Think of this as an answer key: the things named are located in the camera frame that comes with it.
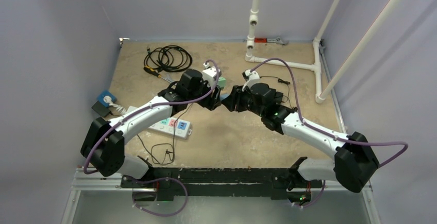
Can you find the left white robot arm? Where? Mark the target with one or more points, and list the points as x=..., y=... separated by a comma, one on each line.
x=104, y=145

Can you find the yellow handled screwdriver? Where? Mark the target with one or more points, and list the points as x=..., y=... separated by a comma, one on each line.
x=151, y=71

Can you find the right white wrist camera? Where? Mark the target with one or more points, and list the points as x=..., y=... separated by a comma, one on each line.
x=251, y=78

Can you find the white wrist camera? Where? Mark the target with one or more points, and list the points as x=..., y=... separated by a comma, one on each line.
x=211, y=76
x=251, y=78

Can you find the blue wall socket box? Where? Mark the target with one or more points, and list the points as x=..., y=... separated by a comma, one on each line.
x=106, y=98

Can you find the green plug adapter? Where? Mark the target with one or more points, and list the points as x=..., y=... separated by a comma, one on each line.
x=221, y=82

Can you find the silver open-end wrench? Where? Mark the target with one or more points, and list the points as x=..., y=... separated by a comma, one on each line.
x=167, y=78

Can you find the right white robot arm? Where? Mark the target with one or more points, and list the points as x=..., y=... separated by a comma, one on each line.
x=352, y=162

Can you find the black plug adapter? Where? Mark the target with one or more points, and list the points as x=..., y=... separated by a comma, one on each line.
x=286, y=88

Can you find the blue plug adapter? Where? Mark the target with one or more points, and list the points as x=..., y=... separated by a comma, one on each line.
x=224, y=96

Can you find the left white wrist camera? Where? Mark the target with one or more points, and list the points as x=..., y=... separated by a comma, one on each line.
x=211, y=76

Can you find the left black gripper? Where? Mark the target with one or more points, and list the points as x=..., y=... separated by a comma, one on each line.
x=212, y=101

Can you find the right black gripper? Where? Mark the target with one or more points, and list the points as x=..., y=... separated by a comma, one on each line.
x=238, y=99

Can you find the red handled adjustable wrench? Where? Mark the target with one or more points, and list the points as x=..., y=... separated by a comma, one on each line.
x=277, y=40

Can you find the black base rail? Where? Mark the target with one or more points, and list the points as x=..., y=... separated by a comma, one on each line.
x=275, y=183

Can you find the white colourful power strip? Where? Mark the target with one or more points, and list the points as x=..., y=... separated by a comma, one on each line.
x=172, y=125

